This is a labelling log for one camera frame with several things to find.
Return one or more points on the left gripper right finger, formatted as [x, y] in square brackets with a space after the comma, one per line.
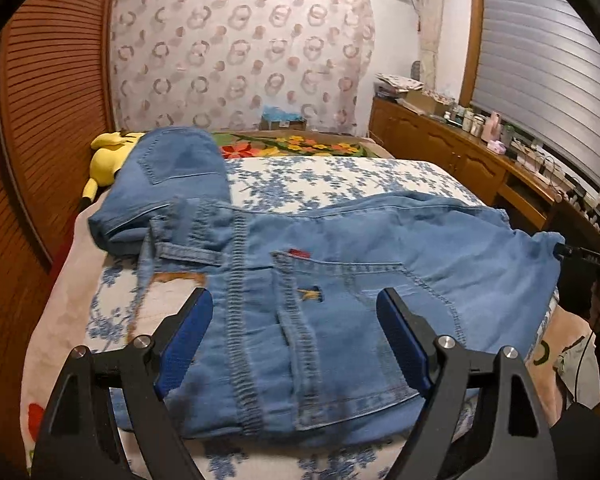
[482, 418]

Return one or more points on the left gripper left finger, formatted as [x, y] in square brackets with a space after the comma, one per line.
[79, 437]

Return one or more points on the blue denim jeans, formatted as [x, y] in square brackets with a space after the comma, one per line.
[294, 351]

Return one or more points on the wooden sideboard cabinet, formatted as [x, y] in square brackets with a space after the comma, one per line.
[498, 181]

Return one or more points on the blue floral white quilt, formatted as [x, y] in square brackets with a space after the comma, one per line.
[281, 184]

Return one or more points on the pink bottle on sideboard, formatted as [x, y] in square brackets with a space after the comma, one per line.
[491, 130]

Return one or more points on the grey window blind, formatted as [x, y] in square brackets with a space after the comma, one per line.
[539, 67]

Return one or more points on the cardboard box on sideboard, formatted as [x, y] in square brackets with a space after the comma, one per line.
[424, 104]

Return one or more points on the stack of papers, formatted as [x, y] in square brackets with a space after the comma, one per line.
[395, 86]

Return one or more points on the yellow Pikachu plush toy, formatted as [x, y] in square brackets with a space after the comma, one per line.
[110, 152]

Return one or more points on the brown louvered wardrobe door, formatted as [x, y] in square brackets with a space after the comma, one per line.
[54, 99]

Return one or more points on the pink circle-pattern curtain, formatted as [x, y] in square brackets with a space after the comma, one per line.
[221, 64]

